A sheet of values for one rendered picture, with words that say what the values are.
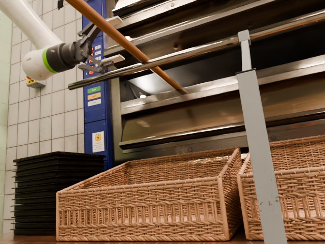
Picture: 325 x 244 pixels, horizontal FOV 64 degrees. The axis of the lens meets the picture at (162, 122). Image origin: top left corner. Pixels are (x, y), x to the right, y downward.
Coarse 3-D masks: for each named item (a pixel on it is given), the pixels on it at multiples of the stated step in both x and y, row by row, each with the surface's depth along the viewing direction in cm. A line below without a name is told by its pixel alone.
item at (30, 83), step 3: (27, 78) 167; (27, 81) 167; (30, 81) 165; (33, 81) 164; (36, 81) 163; (39, 81) 165; (42, 81) 167; (45, 81) 170; (27, 84) 166; (30, 84) 166; (33, 84) 166; (36, 84) 166; (39, 84) 167; (42, 84) 167; (45, 84) 169; (33, 87) 170; (36, 87) 171; (39, 87) 171
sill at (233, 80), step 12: (300, 60) 110; (312, 60) 108; (324, 60) 106; (264, 72) 115; (276, 72) 113; (204, 84) 125; (216, 84) 123; (228, 84) 120; (156, 96) 135; (168, 96) 132
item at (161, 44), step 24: (264, 0) 105; (288, 0) 104; (312, 0) 104; (192, 24) 117; (216, 24) 115; (240, 24) 115; (264, 24) 116; (120, 48) 131; (144, 48) 130; (168, 48) 130
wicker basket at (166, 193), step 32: (160, 160) 124; (192, 160) 117; (224, 160) 111; (64, 192) 85; (96, 192) 80; (128, 192) 76; (160, 192) 72; (192, 192) 68; (224, 192) 67; (64, 224) 83; (96, 224) 78; (128, 224) 74; (160, 224) 70; (192, 224) 67; (224, 224) 63
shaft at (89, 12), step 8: (72, 0) 64; (80, 0) 65; (80, 8) 66; (88, 8) 68; (88, 16) 70; (96, 16) 71; (96, 24) 73; (104, 24) 75; (112, 32) 79; (120, 40) 83; (128, 40) 87; (128, 48) 88; (136, 48) 91; (136, 56) 94; (144, 56) 97; (160, 72) 110; (168, 80) 119; (176, 88) 130
